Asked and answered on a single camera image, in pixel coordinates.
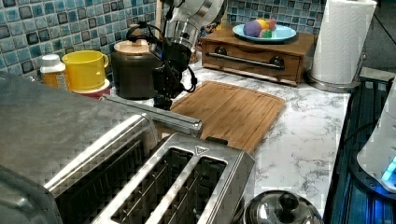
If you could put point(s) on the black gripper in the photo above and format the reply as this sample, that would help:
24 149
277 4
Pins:
167 77

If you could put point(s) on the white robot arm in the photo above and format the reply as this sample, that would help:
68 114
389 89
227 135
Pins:
183 23

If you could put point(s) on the silver toaster oven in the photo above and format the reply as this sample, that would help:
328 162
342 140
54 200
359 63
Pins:
65 156

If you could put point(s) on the dark canister with wooden lid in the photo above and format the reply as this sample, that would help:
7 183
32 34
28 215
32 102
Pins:
132 64

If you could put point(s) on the silver two-slot toaster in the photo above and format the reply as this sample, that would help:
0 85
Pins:
186 181

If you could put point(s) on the bamboo cutting board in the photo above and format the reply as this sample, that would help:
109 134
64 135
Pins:
239 115

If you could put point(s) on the yellow mug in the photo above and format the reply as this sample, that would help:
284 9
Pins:
86 69

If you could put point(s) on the orange spice bottle white cap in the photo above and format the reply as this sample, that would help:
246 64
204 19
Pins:
53 72

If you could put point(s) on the purple toy ball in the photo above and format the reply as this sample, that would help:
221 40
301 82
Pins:
252 28

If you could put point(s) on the green toy ball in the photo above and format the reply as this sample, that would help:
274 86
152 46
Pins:
267 33

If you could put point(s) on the wooden bread box drawer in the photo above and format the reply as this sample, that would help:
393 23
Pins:
282 61

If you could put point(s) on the yellow toy ball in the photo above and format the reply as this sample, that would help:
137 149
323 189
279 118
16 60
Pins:
263 23

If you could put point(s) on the pink toy ball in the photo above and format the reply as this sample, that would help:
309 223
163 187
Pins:
272 24

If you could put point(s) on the light blue plate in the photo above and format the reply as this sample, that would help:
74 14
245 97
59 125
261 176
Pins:
279 34

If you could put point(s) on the metal paper towel holder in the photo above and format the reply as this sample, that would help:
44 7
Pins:
337 88

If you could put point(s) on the steel pot lid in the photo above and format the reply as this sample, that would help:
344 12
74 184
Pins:
280 207

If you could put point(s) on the white paper towel roll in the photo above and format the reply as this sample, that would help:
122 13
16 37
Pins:
343 31

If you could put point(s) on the white blue-lit appliance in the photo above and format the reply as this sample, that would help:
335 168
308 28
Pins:
376 159

